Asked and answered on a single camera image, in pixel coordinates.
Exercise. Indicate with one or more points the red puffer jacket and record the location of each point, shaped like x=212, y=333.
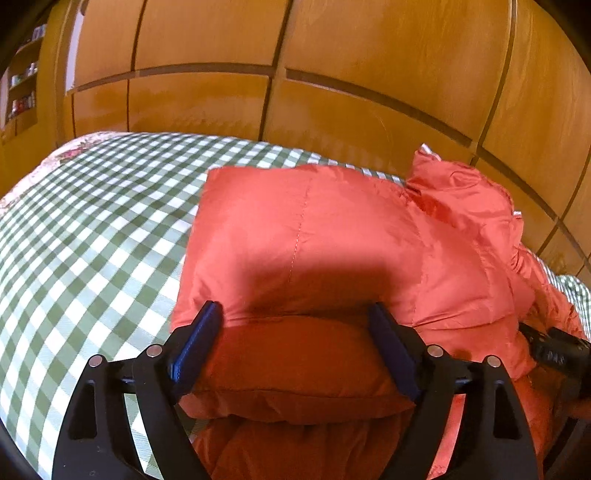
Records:
x=323, y=240

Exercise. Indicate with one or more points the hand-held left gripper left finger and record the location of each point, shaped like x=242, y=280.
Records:
x=199, y=339

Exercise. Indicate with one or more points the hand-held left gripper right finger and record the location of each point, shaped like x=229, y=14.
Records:
x=392, y=350

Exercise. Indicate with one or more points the wooden panelled wardrobe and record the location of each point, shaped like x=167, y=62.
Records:
x=323, y=69

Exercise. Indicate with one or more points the wall shelf with bottles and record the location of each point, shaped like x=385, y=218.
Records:
x=23, y=87

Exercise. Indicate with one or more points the green checked blanket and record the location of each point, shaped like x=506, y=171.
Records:
x=92, y=240

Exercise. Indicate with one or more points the floral bed sheet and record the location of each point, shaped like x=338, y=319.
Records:
x=76, y=147

